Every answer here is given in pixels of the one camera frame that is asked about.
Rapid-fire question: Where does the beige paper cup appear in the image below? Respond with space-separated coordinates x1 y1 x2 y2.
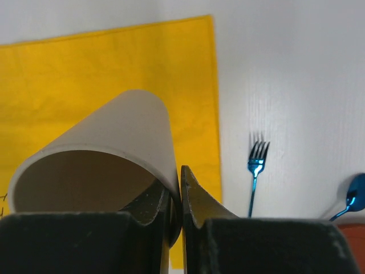
7 90 180 213

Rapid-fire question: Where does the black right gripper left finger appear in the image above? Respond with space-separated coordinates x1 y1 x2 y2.
1 181 181 273

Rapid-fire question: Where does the yellow Pikachu cloth placemat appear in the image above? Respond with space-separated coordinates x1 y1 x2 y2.
0 14 223 269

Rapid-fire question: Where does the blue metallic fork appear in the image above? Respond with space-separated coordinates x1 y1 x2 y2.
248 141 270 217

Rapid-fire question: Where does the blue metallic spoon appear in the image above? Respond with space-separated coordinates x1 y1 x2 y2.
329 173 364 221

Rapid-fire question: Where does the red-orange plate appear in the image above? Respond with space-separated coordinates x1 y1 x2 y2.
338 224 365 274

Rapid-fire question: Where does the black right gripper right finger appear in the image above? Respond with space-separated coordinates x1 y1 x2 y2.
181 166 360 273

